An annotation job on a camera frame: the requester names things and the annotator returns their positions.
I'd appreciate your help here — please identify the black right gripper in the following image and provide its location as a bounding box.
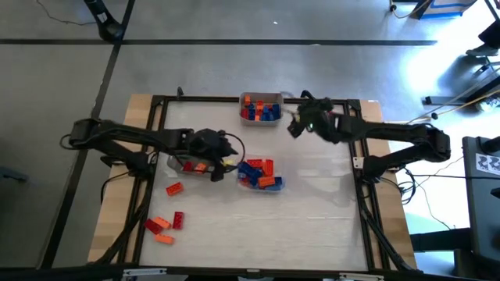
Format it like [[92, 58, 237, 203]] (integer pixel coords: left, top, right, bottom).
[[287, 97, 339, 144]]

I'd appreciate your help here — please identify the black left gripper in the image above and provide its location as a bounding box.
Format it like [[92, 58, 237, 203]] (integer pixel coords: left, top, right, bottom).
[[186, 127, 241, 183]]

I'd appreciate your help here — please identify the clear plastic bin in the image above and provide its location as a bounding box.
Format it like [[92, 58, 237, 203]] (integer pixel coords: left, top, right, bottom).
[[235, 157, 286, 194]]

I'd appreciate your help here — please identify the white plastic bin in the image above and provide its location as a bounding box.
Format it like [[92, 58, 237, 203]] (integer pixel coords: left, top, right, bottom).
[[238, 91, 285, 128]]

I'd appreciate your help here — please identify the grey plastic bin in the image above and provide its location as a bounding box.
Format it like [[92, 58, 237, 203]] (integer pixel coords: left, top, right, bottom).
[[166, 153, 220, 182]]

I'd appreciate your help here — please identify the red long block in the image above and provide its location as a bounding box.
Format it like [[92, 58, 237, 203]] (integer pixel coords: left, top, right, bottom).
[[143, 219, 164, 236]]

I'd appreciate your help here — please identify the silver label plate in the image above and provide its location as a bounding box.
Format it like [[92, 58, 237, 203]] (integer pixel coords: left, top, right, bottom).
[[122, 268, 168, 278], [338, 272, 386, 281]]

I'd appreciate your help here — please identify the black desk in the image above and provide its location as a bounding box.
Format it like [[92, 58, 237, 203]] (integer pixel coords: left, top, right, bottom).
[[421, 58, 500, 107]]

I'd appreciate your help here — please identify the black stand base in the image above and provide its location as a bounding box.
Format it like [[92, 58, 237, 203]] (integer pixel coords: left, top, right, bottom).
[[83, 0, 127, 42]]

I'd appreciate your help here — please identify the white marker sheet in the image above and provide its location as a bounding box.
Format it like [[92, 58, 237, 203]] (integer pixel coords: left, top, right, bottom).
[[475, 151, 500, 176]]

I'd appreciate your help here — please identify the black side table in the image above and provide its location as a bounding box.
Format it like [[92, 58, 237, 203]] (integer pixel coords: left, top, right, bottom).
[[462, 134, 500, 281]]

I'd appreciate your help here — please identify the person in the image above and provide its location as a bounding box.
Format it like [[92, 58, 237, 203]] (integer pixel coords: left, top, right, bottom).
[[465, 19, 500, 58]]

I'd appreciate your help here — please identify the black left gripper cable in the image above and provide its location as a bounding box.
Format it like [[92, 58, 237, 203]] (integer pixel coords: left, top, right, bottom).
[[223, 131, 247, 160]]

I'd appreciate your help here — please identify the black aluminium table frame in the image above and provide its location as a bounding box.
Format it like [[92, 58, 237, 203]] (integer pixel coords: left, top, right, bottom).
[[116, 93, 395, 274]]

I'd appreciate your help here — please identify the black cable bundle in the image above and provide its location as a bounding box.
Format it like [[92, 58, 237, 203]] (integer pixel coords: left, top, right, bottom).
[[353, 167, 417, 206]]

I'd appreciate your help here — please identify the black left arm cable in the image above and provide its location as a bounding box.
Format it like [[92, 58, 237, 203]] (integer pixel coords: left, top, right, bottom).
[[99, 169, 134, 205]]

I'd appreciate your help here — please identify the thin black floor cable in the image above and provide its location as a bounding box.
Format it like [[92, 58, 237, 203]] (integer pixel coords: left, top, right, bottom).
[[36, 0, 97, 27], [405, 155, 466, 231]]

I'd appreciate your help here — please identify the yellow floor cable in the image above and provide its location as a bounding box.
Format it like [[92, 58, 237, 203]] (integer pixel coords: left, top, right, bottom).
[[405, 73, 500, 124]]

